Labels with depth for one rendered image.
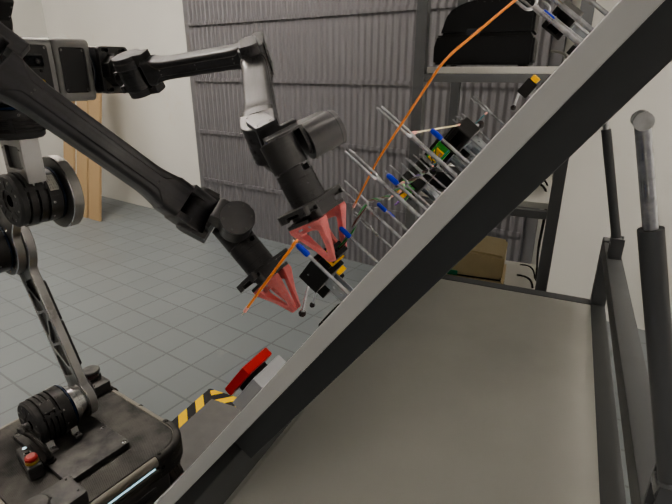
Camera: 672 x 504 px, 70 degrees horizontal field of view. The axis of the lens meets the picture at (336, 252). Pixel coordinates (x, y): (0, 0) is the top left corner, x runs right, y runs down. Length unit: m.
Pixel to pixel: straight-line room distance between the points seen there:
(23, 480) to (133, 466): 0.33
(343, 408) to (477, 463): 0.28
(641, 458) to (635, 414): 0.09
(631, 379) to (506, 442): 0.26
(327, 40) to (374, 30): 0.39
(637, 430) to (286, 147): 0.62
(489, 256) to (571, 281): 1.64
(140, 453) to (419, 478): 1.17
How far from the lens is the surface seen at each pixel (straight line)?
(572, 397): 1.18
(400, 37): 3.46
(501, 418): 1.07
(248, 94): 0.94
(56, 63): 1.49
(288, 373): 0.49
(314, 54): 3.84
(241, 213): 0.80
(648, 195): 0.51
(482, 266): 1.79
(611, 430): 1.13
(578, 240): 3.28
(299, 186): 0.72
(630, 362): 0.96
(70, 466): 1.90
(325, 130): 0.75
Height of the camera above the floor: 1.45
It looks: 21 degrees down
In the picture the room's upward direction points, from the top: straight up
